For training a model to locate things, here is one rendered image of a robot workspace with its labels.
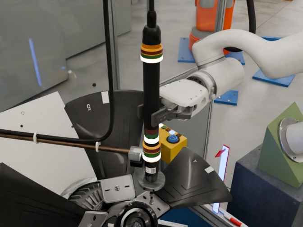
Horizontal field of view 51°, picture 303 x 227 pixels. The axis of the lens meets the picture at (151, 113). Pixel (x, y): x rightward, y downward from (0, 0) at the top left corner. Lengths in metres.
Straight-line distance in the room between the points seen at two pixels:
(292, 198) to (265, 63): 0.72
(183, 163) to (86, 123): 0.34
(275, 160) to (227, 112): 2.18
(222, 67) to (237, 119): 2.61
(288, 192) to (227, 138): 1.82
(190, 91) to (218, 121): 2.61
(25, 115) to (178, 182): 0.50
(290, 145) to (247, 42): 0.67
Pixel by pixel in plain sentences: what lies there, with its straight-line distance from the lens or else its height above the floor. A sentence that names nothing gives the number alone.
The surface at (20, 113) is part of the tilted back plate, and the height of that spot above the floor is 1.35.
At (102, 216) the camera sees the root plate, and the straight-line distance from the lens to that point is 0.80.
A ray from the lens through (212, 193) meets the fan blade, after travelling 0.98.
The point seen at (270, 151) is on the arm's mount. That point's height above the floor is 1.04.
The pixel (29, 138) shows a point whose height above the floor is 1.37.
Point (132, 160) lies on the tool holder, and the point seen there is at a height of 1.35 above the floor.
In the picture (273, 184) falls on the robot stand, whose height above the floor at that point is 0.93.
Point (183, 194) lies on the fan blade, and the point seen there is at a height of 1.18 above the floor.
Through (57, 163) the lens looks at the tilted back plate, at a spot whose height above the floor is 1.20.
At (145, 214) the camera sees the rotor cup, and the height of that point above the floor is 1.23.
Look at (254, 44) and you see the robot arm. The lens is 0.78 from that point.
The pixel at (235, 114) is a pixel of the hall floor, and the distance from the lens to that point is 3.50.
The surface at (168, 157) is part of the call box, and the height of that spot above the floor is 1.02.
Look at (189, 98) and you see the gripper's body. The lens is 0.72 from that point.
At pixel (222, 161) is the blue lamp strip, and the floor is 1.13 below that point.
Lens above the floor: 1.86
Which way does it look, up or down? 33 degrees down
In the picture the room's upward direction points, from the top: straight up
